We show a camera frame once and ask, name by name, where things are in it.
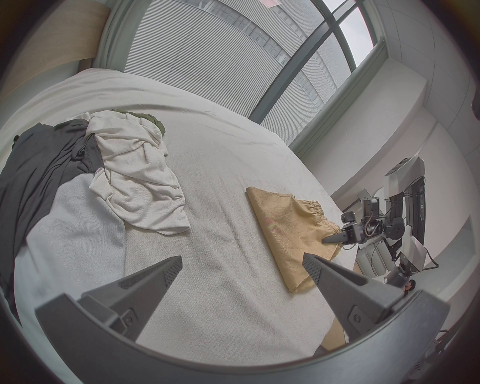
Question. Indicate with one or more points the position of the olive green garment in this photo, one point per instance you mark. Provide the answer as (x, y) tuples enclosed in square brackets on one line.
[(150, 120)]

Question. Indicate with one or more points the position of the grey-green curtain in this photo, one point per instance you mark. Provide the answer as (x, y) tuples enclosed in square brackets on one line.
[(116, 33), (337, 105)]

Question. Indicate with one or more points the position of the cream white garment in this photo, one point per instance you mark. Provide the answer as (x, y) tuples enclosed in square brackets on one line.
[(138, 172)]

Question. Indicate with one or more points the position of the black garment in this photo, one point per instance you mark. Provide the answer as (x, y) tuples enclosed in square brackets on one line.
[(33, 172)]

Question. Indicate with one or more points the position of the pale grey garment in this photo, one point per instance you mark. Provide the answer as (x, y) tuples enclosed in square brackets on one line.
[(75, 243)]

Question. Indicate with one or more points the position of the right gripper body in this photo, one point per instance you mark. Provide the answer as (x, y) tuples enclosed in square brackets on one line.
[(354, 234)]

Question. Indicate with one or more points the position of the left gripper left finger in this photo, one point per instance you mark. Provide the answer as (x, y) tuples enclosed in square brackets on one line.
[(131, 300)]

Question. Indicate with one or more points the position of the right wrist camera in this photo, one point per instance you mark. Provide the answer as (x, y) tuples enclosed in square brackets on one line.
[(348, 217)]

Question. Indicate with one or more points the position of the window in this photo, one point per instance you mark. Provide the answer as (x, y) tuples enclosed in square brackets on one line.
[(243, 48)]

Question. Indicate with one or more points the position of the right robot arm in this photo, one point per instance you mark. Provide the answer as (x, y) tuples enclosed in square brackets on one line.
[(403, 180)]

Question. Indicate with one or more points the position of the tan shorts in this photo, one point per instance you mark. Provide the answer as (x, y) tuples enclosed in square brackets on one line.
[(288, 232)]

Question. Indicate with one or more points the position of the bed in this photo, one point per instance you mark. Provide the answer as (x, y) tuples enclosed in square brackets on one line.
[(225, 150)]

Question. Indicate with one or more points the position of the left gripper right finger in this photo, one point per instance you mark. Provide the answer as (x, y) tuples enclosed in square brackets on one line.
[(352, 300)]

